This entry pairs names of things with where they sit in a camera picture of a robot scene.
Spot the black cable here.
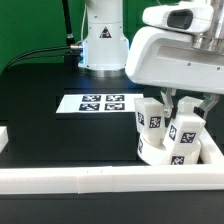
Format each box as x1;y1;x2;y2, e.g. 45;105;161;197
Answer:
3;45;84;72

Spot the white U-shaped fence wall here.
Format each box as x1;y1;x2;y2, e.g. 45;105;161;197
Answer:
0;132;224;195

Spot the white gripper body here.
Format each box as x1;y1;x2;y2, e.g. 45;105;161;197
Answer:
125;0;224;94

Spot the black vertical pole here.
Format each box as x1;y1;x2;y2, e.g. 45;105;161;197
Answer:
62;0;75;47

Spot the white marker sheet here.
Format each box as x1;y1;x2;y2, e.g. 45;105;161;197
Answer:
56;93;143;114

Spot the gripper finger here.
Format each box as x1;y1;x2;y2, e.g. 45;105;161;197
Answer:
194;93;220;119
160;88;177;118

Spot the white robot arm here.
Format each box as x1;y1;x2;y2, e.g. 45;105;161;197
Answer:
79;0;224;95

